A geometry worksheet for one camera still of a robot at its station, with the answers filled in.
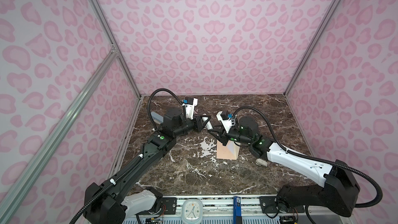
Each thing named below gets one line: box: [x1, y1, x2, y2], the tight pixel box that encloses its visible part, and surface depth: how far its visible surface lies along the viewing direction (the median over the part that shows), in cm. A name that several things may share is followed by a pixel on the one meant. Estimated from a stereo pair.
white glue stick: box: [202, 116, 214, 130], surface depth 71 cm
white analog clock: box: [180, 198, 204, 224], surface depth 71 cm
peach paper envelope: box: [216, 140, 240, 160], surface depth 92 cm
